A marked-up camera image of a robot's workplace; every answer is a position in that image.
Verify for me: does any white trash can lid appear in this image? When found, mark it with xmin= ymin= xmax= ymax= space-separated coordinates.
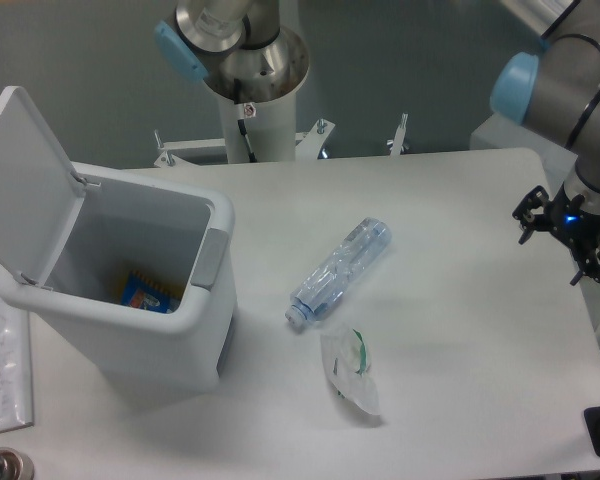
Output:
xmin=0 ymin=86 xmax=100 ymax=286

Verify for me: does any paper in plastic sleeve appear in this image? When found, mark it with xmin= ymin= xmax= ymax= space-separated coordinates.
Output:
xmin=0 ymin=298 xmax=34 ymax=433

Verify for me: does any clear plastic bottle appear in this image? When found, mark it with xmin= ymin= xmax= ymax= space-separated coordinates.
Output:
xmin=285 ymin=217 xmax=392 ymax=331

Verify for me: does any bolt clamp behind table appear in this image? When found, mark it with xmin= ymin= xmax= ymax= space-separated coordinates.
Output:
xmin=386 ymin=113 xmax=410 ymax=156

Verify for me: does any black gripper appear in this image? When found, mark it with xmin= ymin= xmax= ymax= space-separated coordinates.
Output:
xmin=512 ymin=185 xmax=600 ymax=286

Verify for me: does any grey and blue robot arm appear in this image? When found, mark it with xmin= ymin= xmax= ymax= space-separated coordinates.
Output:
xmin=154 ymin=1 xmax=600 ymax=283

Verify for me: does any round metal object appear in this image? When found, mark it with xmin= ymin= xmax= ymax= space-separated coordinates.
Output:
xmin=0 ymin=447 xmax=35 ymax=480

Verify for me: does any white pedestal base bracket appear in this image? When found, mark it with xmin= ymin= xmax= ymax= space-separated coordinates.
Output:
xmin=153 ymin=118 xmax=336 ymax=168

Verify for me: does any white trash can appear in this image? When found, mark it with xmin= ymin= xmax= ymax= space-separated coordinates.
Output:
xmin=0 ymin=164 xmax=237 ymax=393

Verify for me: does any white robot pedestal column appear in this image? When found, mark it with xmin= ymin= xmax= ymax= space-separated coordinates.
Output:
xmin=216 ymin=93 xmax=296 ymax=164

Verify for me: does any white green plastic wrapper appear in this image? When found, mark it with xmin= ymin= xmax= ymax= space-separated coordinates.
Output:
xmin=320 ymin=324 xmax=380 ymax=416

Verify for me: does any black cable on pedestal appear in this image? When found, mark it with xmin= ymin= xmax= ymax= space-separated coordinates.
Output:
xmin=232 ymin=79 xmax=259 ymax=164

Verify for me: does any blue snack packet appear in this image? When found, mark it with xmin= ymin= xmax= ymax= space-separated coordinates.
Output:
xmin=120 ymin=271 xmax=180 ymax=314

